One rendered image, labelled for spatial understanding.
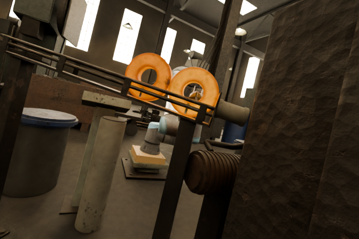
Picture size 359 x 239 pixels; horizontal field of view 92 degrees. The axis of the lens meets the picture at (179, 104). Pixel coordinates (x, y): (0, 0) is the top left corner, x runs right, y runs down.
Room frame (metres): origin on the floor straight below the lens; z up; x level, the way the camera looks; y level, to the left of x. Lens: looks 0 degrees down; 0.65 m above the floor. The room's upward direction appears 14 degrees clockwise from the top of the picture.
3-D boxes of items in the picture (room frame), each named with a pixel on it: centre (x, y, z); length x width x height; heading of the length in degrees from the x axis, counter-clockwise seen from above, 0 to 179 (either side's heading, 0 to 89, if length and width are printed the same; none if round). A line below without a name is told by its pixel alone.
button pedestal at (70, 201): (0.96, 0.39, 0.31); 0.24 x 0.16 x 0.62; 116
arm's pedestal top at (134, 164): (1.61, 0.17, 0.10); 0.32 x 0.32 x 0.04; 24
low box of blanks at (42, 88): (2.51, 1.66, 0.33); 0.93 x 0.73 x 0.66; 123
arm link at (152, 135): (1.61, 0.15, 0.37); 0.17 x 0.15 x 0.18; 98
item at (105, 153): (0.83, 0.29, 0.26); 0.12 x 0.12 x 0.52
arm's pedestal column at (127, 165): (1.61, 0.17, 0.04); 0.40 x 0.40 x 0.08; 24
